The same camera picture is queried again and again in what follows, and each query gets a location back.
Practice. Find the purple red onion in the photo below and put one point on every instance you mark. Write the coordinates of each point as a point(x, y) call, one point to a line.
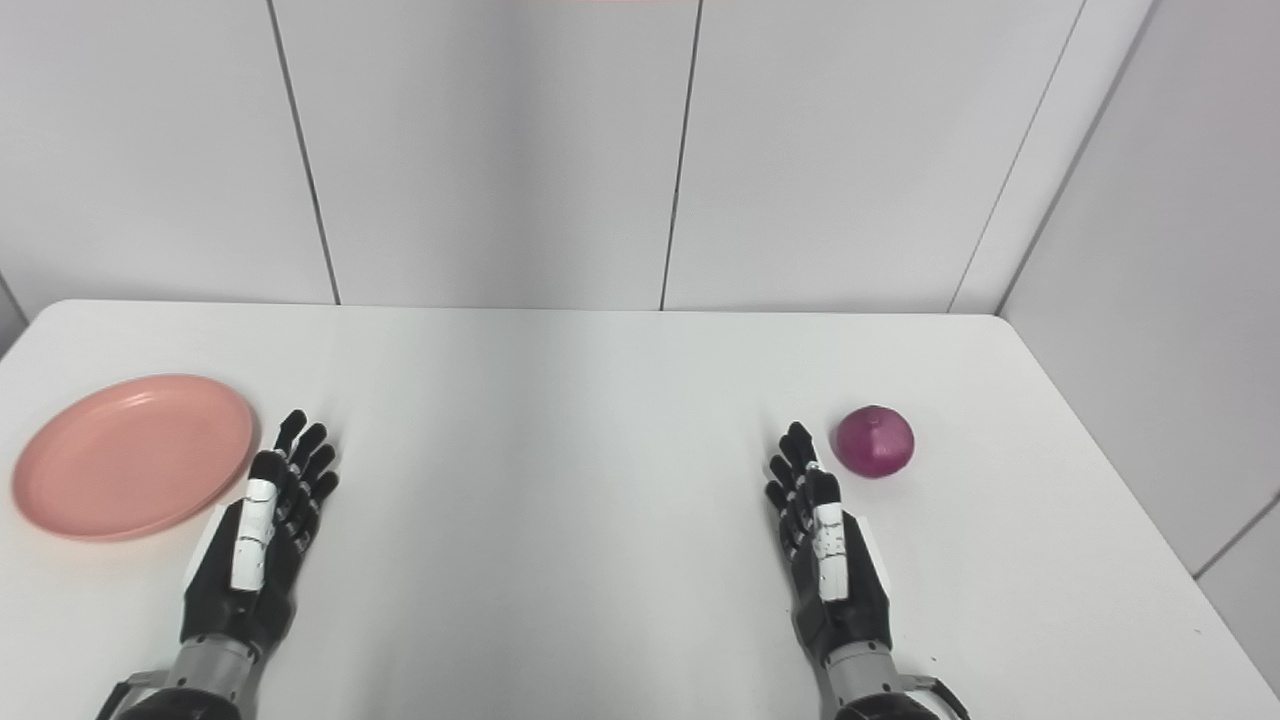
point(875, 442)

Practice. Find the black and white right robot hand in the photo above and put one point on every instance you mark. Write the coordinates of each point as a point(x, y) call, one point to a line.
point(838, 600)

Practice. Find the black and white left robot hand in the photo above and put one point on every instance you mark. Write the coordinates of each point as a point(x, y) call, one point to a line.
point(262, 575)

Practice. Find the pink round plate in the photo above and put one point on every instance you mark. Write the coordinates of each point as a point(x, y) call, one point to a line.
point(130, 458)

